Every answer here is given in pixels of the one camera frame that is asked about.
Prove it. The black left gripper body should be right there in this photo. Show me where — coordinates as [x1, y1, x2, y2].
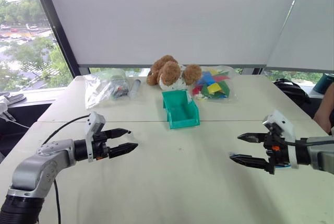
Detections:
[91, 129, 112, 160]

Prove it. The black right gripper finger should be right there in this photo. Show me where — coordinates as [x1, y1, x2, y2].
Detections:
[229, 152, 271, 171]
[237, 133, 268, 144]

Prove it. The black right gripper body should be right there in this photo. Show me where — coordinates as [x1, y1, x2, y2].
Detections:
[263, 126, 290, 175]

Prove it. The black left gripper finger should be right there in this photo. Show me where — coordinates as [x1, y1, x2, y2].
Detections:
[105, 128, 132, 140]
[108, 143, 139, 159]

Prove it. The clear bag with small parts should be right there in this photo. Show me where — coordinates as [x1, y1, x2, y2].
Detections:
[83, 68, 130, 110]

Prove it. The grey plastic tube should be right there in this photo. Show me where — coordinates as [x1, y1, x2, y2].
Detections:
[129, 77, 142, 100]

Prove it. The bystander person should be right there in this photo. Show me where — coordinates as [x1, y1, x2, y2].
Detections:
[313, 79, 334, 135]

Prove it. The black bag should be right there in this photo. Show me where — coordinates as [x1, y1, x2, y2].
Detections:
[273, 78, 312, 105]

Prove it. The green plastic storage bin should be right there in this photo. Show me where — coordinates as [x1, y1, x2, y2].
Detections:
[161, 89, 201, 131]

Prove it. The bag of coloured plastic pieces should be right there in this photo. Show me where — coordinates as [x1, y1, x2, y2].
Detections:
[191, 65, 237, 103]

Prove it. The brown white plush dog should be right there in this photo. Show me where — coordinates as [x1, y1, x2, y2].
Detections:
[146, 54, 202, 91]

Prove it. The dark green cup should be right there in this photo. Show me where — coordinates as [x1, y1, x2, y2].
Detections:
[313, 73, 334, 95]

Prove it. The grey white cloth bundle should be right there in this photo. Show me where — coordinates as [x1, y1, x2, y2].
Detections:
[0, 91, 27, 112]

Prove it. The narrow white roller blind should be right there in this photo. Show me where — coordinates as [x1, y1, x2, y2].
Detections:
[265, 0, 334, 74]

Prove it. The large white roller blind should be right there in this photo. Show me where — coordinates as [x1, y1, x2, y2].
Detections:
[41, 0, 306, 68]

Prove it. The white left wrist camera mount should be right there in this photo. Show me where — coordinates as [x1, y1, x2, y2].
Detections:
[83, 111, 106, 163]

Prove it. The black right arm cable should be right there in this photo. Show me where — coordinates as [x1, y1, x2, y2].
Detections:
[283, 139, 334, 147]

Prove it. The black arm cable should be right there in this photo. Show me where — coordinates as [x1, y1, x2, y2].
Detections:
[283, 139, 334, 147]
[41, 115, 91, 224]

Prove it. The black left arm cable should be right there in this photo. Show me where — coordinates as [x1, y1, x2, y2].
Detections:
[41, 115, 91, 224]

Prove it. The thin white cable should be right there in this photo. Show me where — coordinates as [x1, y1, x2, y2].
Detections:
[0, 111, 30, 130]

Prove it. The black window frame post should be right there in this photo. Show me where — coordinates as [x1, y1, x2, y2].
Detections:
[28, 0, 91, 79]

